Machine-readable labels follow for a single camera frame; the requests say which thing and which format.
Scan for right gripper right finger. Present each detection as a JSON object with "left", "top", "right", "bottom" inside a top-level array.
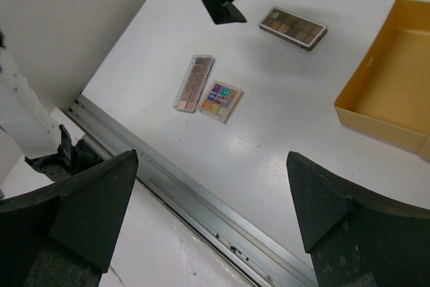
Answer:
[{"left": 286, "top": 151, "right": 429, "bottom": 286}]

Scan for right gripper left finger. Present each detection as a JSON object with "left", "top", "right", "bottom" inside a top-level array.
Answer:
[{"left": 1, "top": 150, "right": 138, "bottom": 286}]

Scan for brown eyeshadow palette horizontal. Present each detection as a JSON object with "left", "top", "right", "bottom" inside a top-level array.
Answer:
[{"left": 258, "top": 6, "right": 328, "bottom": 51}]

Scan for nude eyeshadow palette vertical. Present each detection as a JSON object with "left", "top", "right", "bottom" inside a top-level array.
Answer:
[{"left": 173, "top": 55, "right": 215, "bottom": 113}]

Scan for colourful square eyeshadow palette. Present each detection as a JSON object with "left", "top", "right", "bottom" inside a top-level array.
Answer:
[{"left": 198, "top": 80, "right": 243, "bottom": 123}]

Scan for yellow bottom drawer unit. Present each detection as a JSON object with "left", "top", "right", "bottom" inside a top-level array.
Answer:
[{"left": 334, "top": 0, "right": 429, "bottom": 161}]

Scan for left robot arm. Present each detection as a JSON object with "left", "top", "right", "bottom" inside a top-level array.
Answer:
[{"left": 1, "top": 0, "right": 246, "bottom": 181}]

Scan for aluminium front rail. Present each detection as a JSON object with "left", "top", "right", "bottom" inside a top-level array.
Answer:
[{"left": 67, "top": 95, "right": 317, "bottom": 286}]

